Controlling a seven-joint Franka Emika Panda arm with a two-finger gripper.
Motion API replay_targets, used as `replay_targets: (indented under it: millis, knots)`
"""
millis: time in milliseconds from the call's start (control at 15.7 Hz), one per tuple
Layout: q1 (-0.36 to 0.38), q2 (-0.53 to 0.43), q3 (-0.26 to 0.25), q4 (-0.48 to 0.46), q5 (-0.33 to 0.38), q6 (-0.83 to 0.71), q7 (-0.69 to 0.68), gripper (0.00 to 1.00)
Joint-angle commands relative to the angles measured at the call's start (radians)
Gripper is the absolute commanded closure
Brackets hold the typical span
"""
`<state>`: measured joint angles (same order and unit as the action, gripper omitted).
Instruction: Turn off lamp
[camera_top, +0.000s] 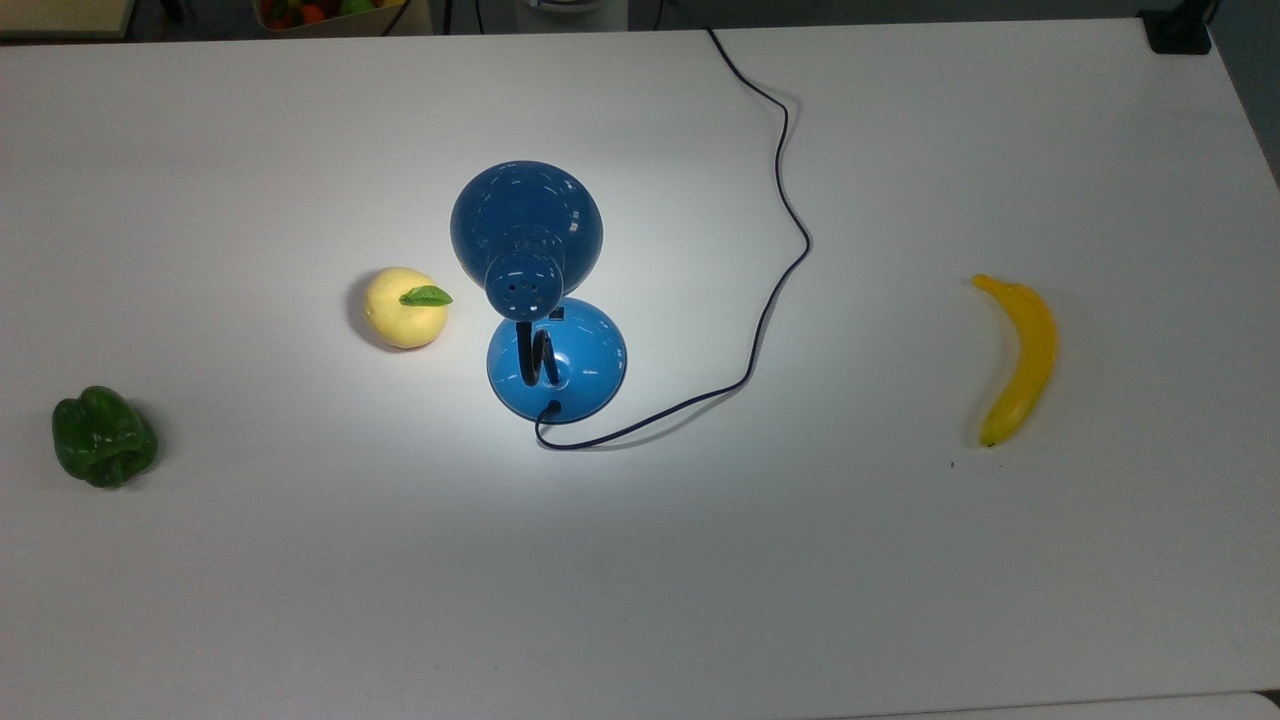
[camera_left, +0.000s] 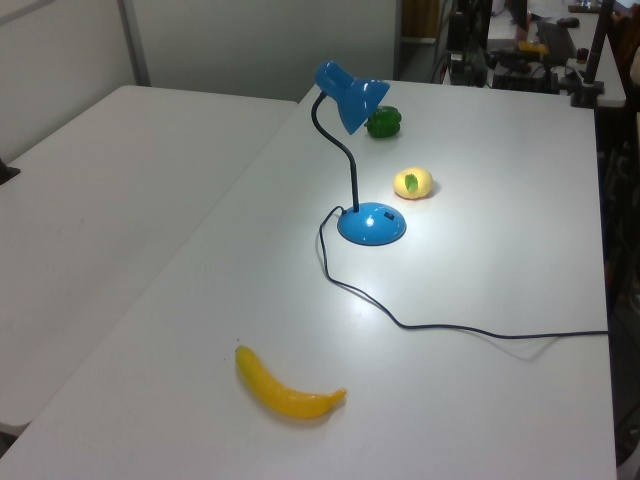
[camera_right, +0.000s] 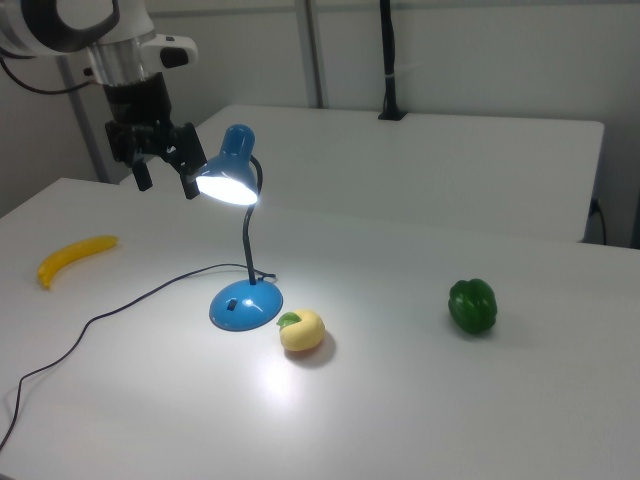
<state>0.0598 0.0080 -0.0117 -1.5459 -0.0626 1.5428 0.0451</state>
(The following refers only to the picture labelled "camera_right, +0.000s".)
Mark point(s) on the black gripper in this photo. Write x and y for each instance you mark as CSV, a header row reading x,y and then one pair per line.
x,y
140,107

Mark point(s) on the blue gooseneck desk lamp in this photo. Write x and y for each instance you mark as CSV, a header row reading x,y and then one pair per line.
x,y
245,305

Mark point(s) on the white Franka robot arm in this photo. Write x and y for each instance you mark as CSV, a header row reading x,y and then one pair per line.
x,y
30,25

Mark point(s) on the yellow toy banana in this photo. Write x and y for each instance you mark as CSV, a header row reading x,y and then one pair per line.
x,y
75,252

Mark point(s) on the yellow toy peach with leaf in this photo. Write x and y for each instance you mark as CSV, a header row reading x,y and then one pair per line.
x,y
302,332

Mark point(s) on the white rectangular table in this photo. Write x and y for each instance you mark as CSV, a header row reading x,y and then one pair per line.
x,y
450,165

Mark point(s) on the green toy bell pepper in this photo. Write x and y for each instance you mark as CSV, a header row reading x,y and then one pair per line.
x,y
472,306

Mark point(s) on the grey metal frame post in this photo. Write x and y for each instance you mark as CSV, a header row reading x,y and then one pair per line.
x,y
87,135

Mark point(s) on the grey wall partition post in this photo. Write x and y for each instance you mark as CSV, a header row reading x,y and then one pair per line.
x,y
312,55

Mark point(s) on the black clamped camera pole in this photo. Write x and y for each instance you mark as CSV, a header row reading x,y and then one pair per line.
x,y
390,60

